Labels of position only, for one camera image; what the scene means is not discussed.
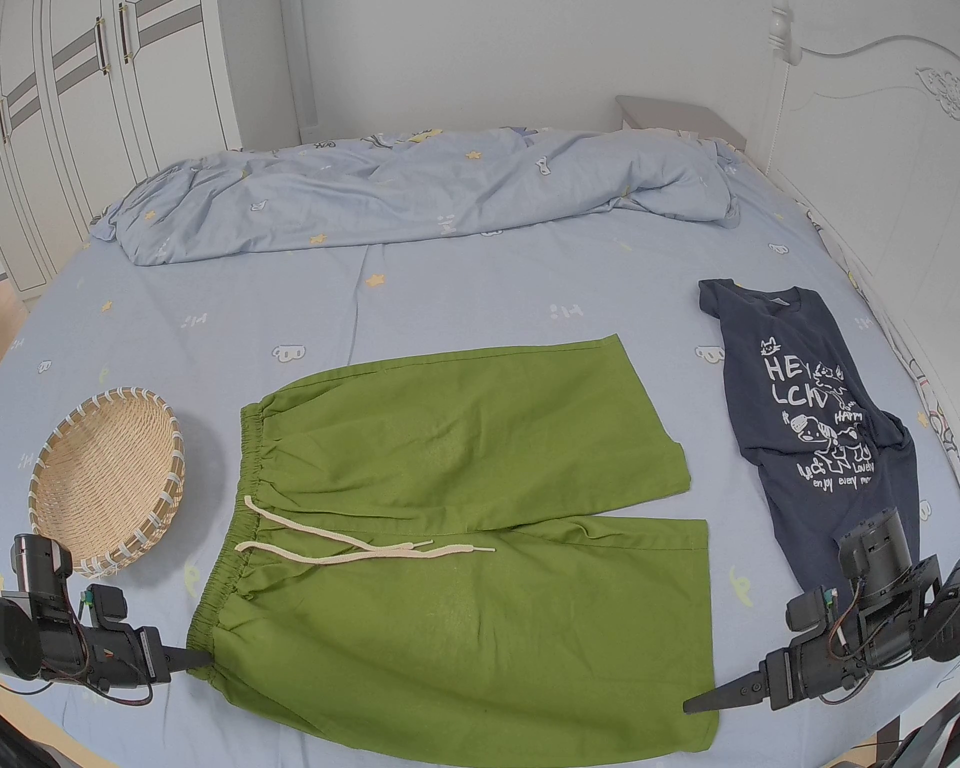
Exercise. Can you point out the green shorts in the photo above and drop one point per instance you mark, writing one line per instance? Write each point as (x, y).
(450, 622)

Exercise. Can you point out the white wardrobe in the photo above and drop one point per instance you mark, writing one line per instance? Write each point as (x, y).
(75, 112)

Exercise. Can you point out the bed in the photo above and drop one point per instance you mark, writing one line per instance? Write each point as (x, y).
(487, 300)

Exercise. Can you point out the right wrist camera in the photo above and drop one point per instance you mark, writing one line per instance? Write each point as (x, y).
(808, 611)

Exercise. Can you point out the grey vertical wall duct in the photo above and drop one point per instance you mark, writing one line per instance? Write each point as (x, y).
(300, 67)

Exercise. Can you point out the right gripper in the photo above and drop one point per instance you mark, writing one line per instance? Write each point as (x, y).
(821, 667)

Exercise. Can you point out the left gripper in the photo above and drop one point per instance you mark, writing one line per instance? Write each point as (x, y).
(120, 656)

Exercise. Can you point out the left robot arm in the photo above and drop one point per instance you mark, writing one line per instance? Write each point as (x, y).
(41, 559)

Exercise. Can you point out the dark blue printed T-shirt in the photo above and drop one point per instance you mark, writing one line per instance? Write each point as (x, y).
(780, 345)

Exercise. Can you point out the pale blue quilt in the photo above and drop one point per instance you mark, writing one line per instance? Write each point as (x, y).
(375, 202)

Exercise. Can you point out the grey bedside table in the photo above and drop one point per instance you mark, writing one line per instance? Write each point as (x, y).
(667, 112)

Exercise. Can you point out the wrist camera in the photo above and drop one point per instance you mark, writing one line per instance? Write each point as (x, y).
(109, 604)
(808, 611)

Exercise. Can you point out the round woven basket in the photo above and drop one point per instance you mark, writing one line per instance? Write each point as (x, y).
(97, 480)

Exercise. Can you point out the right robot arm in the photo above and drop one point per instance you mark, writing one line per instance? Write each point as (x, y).
(877, 547)

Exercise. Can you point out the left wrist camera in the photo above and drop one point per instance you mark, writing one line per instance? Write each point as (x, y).
(109, 604)

